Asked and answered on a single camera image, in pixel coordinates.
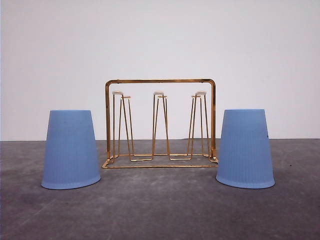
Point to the grey table mat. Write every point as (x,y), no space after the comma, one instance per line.
(167,203)

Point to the blue ribbed cup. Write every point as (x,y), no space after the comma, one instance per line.
(244,158)
(70,156)

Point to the gold wire cup rack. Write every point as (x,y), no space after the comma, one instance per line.
(107,165)

